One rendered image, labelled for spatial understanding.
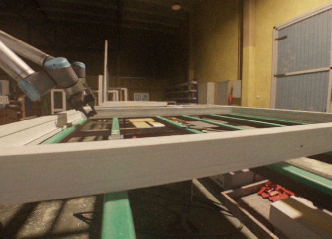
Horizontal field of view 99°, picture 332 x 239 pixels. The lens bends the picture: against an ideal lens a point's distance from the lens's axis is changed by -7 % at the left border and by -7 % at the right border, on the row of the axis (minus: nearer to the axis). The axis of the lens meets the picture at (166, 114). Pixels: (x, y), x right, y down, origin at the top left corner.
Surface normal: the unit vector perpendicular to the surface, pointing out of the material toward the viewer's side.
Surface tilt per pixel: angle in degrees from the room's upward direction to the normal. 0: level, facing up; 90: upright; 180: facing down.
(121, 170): 90
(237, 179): 90
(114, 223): 0
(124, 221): 0
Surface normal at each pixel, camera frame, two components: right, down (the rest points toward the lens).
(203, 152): 0.29, 0.10
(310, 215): 0.00, -1.00
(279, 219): -0.95, 0.03
